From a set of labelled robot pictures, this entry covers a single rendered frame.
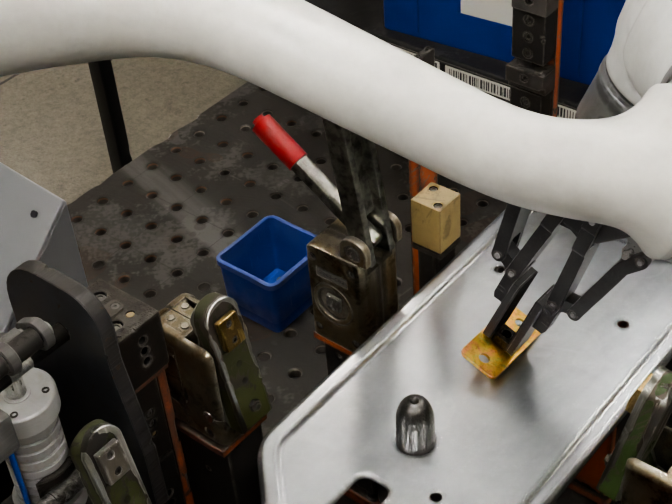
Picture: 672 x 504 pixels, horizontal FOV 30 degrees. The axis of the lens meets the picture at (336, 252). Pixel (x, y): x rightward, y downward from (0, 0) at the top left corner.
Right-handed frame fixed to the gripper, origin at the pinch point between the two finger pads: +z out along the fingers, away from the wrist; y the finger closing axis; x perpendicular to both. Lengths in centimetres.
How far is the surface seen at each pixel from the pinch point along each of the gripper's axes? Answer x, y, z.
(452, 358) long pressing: -3.0, -2.4, 6.6
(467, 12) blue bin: 34.9, -28.6, 3.2
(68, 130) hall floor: 104, -140, 152
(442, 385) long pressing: -6.2, -1.3, 6.6
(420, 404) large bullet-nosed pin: -13.0, -0.6, 2.2
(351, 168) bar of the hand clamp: -2.8, -18.2, -3.5
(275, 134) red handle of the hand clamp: -1.2, -27.0, 0.7
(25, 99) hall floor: 108, -160, 159
